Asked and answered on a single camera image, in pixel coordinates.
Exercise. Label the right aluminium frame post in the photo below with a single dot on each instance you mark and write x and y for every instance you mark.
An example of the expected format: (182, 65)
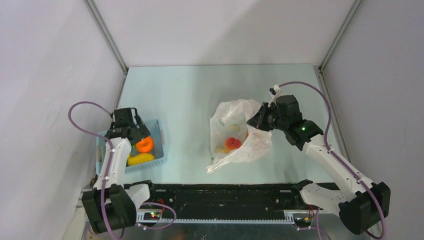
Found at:
(352, 12)

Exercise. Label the fake yellow mango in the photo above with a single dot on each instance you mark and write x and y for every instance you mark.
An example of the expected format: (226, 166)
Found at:
(140, 159)

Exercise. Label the fake peach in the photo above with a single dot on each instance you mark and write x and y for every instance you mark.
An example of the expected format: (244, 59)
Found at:
(232, 143)

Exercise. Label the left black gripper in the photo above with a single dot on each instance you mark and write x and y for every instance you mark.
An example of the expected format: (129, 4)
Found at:
(141, 131)

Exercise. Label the light blue plastic basket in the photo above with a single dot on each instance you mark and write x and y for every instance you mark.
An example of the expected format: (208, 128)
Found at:
(158, 150)

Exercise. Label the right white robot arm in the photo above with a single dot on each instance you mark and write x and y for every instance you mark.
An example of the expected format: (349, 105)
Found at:
(359, 202)

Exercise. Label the aluminium frame post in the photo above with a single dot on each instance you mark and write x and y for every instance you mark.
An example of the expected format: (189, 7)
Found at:
(106, 34)
(352, 12)

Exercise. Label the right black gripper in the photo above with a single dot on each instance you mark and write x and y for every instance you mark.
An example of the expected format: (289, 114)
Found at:
(258, 120)

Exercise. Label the white plastic bag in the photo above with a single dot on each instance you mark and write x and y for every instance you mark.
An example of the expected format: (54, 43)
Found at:
(230, 120)

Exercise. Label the fake orange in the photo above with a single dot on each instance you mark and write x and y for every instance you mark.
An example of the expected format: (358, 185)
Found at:
(146, 145)

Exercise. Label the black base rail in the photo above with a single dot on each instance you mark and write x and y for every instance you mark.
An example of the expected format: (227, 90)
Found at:
(229, 202)

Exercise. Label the left aluminium frame post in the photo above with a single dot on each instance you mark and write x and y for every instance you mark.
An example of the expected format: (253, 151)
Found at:
(106, 34)

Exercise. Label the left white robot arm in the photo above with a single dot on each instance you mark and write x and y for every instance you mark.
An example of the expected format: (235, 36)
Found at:
(109, 205)

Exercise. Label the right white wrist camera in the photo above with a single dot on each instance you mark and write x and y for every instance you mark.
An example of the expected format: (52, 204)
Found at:
(275, 92)

